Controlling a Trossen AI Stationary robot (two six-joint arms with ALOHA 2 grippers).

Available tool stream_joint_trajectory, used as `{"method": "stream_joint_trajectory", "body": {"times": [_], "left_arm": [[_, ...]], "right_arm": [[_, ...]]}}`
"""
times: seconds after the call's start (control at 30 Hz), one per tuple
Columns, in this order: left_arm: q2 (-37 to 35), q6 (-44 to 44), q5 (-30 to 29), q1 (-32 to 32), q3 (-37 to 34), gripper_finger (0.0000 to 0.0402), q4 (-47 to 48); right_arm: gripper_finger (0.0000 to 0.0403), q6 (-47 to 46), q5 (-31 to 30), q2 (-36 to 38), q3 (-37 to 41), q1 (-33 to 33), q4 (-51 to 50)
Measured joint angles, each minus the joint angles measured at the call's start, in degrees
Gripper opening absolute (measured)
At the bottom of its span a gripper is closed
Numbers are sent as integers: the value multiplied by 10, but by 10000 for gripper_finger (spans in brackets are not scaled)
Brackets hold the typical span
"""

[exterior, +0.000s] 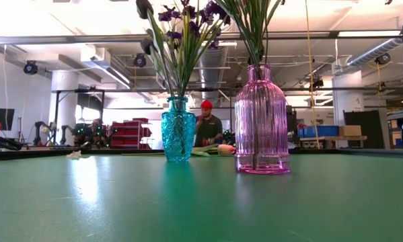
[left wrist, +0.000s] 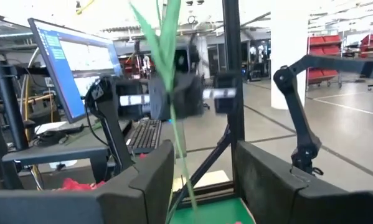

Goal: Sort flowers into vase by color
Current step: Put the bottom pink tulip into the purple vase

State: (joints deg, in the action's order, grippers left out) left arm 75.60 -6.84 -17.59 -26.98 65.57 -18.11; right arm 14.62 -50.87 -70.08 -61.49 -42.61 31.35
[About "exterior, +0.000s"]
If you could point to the dark purple artificial tulip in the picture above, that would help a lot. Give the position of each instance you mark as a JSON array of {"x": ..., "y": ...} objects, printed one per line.
[
  {"x": 144, "y": 6},
  {"x": 147, "y": 45}
]

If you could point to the person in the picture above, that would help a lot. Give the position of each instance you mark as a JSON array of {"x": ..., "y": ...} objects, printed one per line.
[{"x": 208, "y": 129}]

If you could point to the wooden workbench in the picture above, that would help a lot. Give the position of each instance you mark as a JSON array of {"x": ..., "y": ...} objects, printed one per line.
[{"x": 335, "y": 138}]

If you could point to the black metal frame stand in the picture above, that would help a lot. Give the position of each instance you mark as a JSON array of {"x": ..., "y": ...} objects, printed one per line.
[{"x": 56, "y": 114}]

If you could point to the green table mat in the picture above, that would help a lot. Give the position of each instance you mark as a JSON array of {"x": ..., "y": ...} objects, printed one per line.
[{"x": 201, "y": 208}]

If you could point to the slim silver ventilation duct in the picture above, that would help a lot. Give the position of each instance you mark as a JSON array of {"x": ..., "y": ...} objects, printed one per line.
[{"x": 372, "y": 52}]

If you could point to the black panel board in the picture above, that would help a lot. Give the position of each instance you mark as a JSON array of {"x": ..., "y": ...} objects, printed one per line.
[{"x": 362, "y": 127}]

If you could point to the pink artificial tulip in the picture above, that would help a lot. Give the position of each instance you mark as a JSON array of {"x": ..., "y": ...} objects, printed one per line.
[{"x": 226, "y": 150}]

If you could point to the black wall monitor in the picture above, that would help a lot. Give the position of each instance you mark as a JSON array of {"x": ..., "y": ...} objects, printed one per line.
[{"x": 6, "y": 117}]

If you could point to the wide silver ventilation duct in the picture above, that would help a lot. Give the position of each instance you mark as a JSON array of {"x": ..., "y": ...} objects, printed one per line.
[{"x": 214, "y": 77}]

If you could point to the ceiling light fixture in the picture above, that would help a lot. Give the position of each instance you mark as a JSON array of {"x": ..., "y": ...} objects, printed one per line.
[{"x": 229, "y": 44}]

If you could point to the black desktop monitor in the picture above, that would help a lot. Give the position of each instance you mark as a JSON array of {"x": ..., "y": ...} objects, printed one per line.
[{"x": 292, "y": 121}]

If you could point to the pink ribbed glass vase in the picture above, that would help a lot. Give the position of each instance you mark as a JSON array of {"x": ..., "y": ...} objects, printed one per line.
[{"x": 261, "y": 127}]

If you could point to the white fallen petal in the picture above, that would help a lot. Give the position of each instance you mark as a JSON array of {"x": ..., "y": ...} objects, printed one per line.
[{"x": 75, "y": 154}]

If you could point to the grey horizontal beam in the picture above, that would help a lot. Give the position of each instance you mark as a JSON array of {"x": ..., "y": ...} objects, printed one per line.
[{"x": 103, "y": 37}]

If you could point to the white rectangular air duct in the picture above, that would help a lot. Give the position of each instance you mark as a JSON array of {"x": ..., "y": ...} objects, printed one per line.
[{"x": 102, "y": 58}]

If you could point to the blue storage bin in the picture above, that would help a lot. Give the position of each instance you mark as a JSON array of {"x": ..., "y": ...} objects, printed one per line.
[{"x": 322, "y": 131}]

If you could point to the cardboard box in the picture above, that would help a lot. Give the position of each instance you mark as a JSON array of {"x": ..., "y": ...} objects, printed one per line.
[{"x": 350, "y": 130}]

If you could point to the red storage rack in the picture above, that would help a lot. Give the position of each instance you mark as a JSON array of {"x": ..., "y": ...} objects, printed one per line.
[{"x": 127, "y": 131}]

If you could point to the background robot with green lights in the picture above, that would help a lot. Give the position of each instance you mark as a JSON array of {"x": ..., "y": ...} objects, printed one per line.
[{"x": 86, "y": 134}]

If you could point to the teal textured glass vase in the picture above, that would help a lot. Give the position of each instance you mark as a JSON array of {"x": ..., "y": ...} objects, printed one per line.
[{"x": 178, "y": 134}]

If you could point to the white round column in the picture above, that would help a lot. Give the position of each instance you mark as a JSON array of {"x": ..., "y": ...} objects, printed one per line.
[
  {"x": 347, "y": 101},
  {"x": 65, "y": 101}
]

